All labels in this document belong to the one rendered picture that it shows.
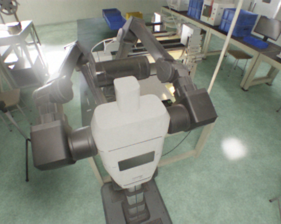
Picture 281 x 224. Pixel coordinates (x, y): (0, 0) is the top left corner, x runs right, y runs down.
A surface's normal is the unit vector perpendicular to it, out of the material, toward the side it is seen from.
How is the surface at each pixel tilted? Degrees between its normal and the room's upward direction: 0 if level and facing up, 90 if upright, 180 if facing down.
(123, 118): 0
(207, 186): 0
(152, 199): 0
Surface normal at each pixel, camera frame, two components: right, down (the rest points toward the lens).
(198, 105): 0.16, -0.30
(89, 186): 0.00, -0.72
